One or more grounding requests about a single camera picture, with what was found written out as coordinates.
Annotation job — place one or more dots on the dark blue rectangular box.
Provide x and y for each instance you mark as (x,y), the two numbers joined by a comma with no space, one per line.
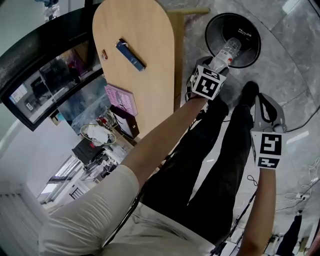
(131,56)

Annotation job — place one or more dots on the person's white shirt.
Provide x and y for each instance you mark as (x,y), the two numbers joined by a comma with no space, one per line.
(87,220)

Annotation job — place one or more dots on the black glass-door fridge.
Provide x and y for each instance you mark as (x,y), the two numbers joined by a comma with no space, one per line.
(50,75)

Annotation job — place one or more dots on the person's black trousers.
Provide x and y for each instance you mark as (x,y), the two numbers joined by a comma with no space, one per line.
(212,180)

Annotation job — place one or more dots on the brown cardboard sheet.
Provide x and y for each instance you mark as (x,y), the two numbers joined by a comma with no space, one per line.
(54,117)

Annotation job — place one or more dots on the person's right forearm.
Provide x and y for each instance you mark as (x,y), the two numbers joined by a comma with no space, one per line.
(260,212)

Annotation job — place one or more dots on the wooden coffee table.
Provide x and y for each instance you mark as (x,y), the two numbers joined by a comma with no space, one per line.
(150,87)

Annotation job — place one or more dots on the person's right black shoe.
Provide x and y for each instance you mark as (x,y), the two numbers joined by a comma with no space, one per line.
(250,91)

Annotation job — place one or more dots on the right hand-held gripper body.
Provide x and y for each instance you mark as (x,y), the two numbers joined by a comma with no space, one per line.
(270,147)

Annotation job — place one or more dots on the white power strip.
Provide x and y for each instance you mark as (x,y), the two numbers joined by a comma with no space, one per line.
(301,197)

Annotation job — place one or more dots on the black cabinet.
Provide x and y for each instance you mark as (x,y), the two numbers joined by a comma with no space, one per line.
(86,151)

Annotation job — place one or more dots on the person's left forearm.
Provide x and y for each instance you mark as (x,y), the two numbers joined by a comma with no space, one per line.
(162,140)

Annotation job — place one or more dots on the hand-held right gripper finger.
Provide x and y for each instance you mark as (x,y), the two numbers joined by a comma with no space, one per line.
(279,115)
(258,112)

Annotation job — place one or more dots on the pink book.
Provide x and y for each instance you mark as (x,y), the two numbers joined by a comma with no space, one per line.
(121,100)

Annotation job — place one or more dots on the black flat box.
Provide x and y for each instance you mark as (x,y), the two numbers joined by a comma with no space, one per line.
(128,126)

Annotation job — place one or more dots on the black mesh waste bin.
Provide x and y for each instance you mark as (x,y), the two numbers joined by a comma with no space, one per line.
(247,32)

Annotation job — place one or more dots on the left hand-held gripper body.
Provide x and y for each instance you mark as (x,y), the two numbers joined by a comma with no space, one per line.
(207,85)

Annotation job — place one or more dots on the small red object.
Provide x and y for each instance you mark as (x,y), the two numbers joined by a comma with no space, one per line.
(104,54)

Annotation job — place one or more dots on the clear plastic bottle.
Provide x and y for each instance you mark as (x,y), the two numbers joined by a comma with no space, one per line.
(225,53)

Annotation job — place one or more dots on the white cloth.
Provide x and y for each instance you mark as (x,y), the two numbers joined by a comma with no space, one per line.
(97,135)

